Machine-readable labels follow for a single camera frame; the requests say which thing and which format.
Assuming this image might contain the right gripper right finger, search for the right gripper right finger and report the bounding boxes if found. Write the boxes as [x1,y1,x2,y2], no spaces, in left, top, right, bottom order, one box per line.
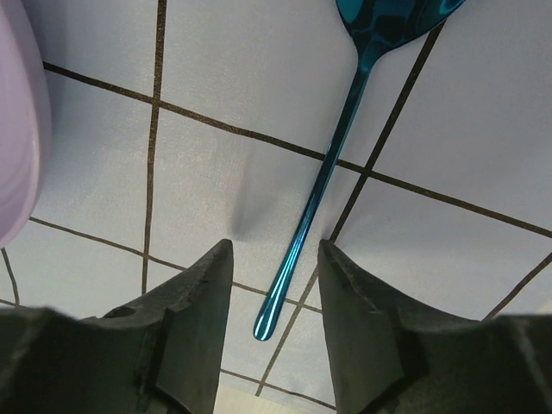
[317,240,551,413]

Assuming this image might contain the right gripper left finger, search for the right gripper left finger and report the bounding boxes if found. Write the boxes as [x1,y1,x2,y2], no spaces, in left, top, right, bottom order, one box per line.
[1,239,233,413]

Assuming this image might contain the blue checkered cloth placemat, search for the blue checkered cloth placemat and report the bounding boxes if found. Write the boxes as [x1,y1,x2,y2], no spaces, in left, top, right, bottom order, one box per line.
[1,1,551,413]

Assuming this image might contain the purple plastic plate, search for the purple plastic plate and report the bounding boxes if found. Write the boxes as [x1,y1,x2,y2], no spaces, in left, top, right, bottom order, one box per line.
[1,1,52,247]

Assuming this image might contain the blue metallic spoon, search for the blue metallic spoon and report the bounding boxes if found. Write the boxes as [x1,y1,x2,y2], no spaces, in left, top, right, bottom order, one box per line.
[253,0,464,342]

